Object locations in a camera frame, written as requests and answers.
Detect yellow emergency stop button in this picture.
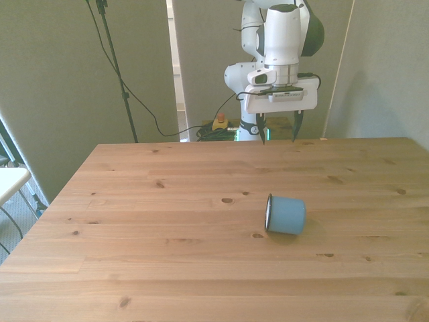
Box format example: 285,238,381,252
212,113,231,132

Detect white side table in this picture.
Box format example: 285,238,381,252
0,167,32,206

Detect coiled black cables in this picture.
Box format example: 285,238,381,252
195,125,241,142

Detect long black cable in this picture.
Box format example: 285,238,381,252
84,0,237,138

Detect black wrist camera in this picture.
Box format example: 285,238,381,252
259,85,305,103

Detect black tripod stand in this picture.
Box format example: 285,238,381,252
95,0,139,144

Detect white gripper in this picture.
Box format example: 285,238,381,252
243,76,319,146

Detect blue mug with black rim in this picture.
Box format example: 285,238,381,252
264,193,307,236

